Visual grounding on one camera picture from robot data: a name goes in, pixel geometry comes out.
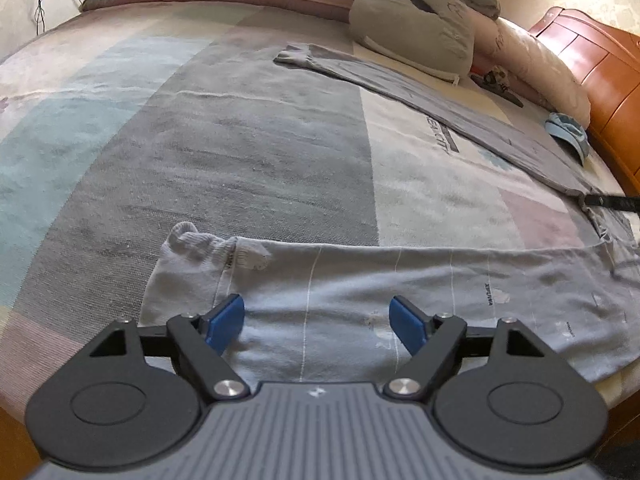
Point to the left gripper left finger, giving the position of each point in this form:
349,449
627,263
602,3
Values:
134,393

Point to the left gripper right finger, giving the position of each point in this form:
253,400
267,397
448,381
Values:
498,394

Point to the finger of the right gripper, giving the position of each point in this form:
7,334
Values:
614,202

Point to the grey-blue pants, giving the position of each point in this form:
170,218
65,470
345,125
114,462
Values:
474,218

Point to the blue baseball cap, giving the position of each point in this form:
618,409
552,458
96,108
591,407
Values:
568,132

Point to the wooden headboard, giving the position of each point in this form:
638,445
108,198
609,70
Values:
605,61

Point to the black phone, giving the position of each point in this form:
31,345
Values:
491,83

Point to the patchwork bed sheet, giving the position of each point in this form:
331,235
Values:
122,123

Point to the grey cat face cushion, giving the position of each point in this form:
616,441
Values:
433,36

